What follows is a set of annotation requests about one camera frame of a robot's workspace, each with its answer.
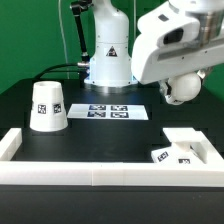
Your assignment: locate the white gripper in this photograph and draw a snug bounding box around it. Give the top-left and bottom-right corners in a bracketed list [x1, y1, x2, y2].
[131, 34, 224, 102]

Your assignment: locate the white lamp bulb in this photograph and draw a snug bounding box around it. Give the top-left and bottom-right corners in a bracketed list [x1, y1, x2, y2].
[165, 72, 201, 105]

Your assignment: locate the white lamp base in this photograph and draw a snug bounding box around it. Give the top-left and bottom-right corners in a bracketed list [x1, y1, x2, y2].
[151, 128, 202, 165]

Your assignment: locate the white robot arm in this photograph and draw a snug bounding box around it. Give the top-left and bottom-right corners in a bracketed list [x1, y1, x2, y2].
[85, 0, 224, 105]

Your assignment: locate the white lamp shade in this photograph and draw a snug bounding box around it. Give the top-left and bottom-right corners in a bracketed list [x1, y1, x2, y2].
[30, 81, 68, 132]

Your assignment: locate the white marker tag sheet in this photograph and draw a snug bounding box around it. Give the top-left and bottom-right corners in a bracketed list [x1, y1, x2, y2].
[67, 104, 148, 120]

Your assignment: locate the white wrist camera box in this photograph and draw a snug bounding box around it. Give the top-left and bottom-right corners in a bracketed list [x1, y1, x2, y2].
[138, 11, 200, 47]

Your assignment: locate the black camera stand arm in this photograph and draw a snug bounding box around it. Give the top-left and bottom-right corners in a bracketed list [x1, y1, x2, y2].
[70, 0, 92, 62]

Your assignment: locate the black cable bundle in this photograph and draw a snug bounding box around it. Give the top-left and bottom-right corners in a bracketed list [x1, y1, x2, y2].
[32, 62, 91, 82]

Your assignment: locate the white hanging cable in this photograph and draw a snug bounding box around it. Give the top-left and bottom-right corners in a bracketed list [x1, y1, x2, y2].
[58, 0, 70, 80]

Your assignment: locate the white U-shaped border wall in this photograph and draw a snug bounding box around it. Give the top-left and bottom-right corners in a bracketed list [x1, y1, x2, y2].
[0, 128, 224, 187]

